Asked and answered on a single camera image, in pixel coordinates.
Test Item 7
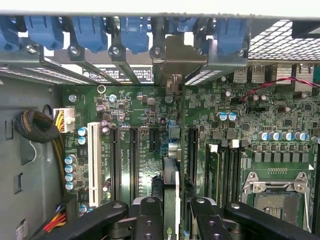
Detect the blue slot clip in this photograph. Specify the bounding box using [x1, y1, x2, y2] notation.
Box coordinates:
[119, 16, 151, 55]
[168, 17, 199, 34]
[0, 15, 20, 51]
[24, 15, 65, 51]
[216, 18, 249, 56]
[71, 16, 109, 54]

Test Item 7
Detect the black braided power cable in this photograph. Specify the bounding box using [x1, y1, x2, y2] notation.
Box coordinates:
[13, 109, 68, 198]

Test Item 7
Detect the black RAM slot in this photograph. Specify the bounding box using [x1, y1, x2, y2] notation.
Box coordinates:
[231, 139, 243, 201]
[220, 146, 230, 201]

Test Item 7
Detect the short black expansion slot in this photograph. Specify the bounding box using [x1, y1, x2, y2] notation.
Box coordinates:
[149, 126, 160, 154]

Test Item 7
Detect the white power connector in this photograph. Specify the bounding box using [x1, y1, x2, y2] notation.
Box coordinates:
[52, 105, 76, 134]

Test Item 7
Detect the coloured power wire bundle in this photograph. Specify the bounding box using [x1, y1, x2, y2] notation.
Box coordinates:
[41, 203, 68, 233]

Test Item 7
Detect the open grey PC case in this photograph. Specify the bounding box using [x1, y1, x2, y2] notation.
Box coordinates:
[0, 9, 320, 240]

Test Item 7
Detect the white expansion slot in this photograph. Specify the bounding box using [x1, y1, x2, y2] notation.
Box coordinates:
[87, 121, 103, 208]

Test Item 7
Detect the red and black wire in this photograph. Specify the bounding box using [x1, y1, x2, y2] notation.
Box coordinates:
[238, 76, 320, 103]

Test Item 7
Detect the green motherboard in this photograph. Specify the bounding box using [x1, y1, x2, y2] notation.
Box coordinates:
[59, 62, 320, 235]

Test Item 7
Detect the CPU socket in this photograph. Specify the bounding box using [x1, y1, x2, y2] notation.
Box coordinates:
[241, 170, 316, 235]

